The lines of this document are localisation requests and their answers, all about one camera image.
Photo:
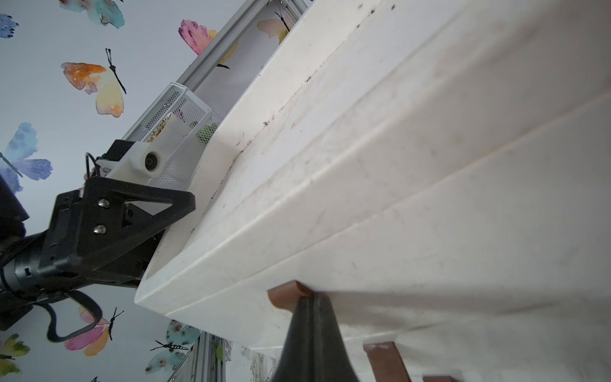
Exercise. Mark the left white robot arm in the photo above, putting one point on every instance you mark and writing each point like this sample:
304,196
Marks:
20,255

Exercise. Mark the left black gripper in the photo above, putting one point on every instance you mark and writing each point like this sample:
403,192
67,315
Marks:
107,233

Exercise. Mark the white plastic drawer cabinet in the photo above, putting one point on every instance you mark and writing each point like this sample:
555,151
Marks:
440,169

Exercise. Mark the white mesh wall basket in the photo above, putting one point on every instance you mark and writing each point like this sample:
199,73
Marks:
179,125

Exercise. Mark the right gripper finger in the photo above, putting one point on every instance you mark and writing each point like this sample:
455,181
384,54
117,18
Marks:
314,349

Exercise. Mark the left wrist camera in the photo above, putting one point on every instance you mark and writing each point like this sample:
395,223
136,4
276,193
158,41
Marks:
134,162

